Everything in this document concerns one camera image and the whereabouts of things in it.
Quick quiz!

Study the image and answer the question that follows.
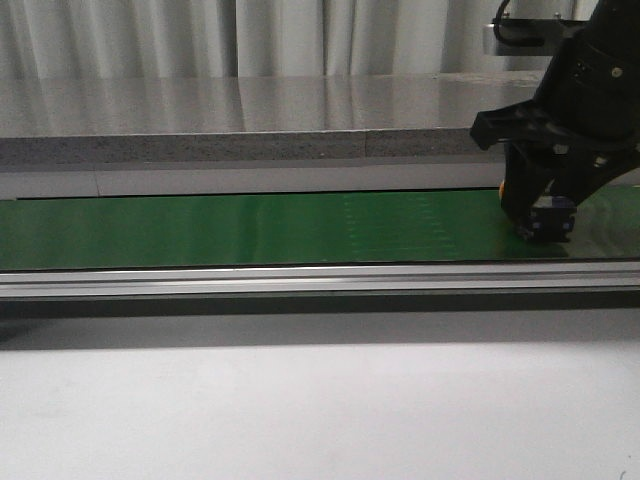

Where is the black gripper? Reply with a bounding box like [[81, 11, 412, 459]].
[[470, 1, 639, 242]]

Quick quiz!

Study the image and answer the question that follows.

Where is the green conveyor belt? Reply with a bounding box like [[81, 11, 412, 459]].
[[1, 186, 639, 271]]

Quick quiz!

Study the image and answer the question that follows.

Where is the grey stone counter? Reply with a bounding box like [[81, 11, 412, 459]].
[[1, 71, 541, 199]]

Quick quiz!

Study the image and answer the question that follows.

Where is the white pleated curtain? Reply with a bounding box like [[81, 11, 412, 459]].
[[0, 0, 601, 80]]

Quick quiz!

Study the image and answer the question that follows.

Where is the aluminium conveyor side rail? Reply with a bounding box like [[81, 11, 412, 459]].
[[1, 260, 639, 300]]

